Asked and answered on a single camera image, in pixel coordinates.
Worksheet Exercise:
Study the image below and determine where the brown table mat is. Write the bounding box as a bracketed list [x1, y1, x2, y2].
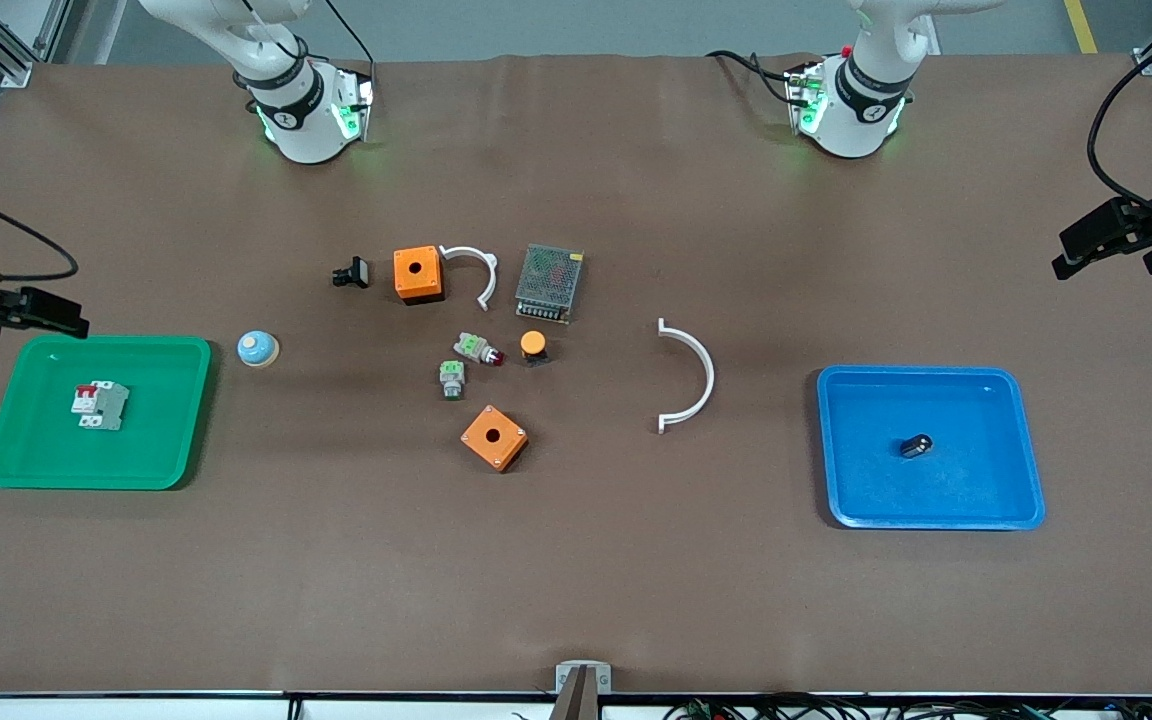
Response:
[0, 52, 1152, 697]

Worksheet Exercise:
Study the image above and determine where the blue plastic tray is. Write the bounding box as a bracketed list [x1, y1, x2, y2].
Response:
[816, 365, 1047, 531]

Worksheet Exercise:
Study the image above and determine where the green plastic tray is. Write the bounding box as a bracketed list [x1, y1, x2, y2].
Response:
[0, 334, 213, 491]

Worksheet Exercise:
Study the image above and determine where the white circuit breaker red toggle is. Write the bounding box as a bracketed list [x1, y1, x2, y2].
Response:
[71, 380, 131, 432]

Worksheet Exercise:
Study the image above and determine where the black arm base cable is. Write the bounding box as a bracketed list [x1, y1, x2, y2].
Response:
[321, 0, 379, 96]
[704, 48, 799, 107]

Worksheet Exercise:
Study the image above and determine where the black left arm base cable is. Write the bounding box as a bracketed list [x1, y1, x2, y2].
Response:
[704, 48, 799, 107]

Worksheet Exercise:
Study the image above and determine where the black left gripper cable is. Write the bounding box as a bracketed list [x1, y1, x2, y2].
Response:
[1087, 42, 1152, 229]

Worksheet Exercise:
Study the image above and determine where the blue white dome knob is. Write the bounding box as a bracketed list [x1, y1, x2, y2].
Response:
[237, 330, 282, 369]

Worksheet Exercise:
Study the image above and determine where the orange button box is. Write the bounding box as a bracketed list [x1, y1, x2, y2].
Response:
[393, 245, 445, 306]
[460, 404, 529, 473]

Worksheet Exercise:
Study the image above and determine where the metal mesh power supply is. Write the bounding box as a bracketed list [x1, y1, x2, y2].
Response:
[514, 243, 585, 325]

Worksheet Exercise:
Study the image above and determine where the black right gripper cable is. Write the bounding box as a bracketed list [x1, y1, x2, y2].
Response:
[0, 183, 80, 283]

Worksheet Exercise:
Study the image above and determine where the large white curved clip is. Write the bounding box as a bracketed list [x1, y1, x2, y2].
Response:
[656, 318, 718, 435]

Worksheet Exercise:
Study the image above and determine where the green red indicator lamp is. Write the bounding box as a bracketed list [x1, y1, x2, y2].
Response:
[453, 332, 505, 367]

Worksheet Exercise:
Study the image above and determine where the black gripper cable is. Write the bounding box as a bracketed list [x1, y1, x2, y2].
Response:
[1087, 42, 1152, 229]
[0, 183, 80, 283]

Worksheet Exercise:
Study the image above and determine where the small white curved clip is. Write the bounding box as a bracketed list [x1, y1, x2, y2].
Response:
[439, 244, 499, 313]

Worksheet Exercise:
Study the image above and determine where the black right arm base cable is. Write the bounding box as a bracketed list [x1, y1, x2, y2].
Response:
[321, 0, 379, 96]

